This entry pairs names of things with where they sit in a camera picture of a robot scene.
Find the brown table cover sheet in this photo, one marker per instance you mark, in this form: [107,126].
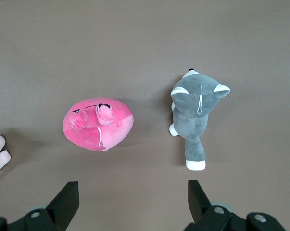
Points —
[144,36]

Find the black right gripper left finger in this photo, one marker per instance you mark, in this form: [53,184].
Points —
[65,204]

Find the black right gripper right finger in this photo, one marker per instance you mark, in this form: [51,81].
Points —
[198,204]

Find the grey white husky plush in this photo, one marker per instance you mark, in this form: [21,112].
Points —
[192,115]

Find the hot pink round plush toy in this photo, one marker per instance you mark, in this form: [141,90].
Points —
[111,137]

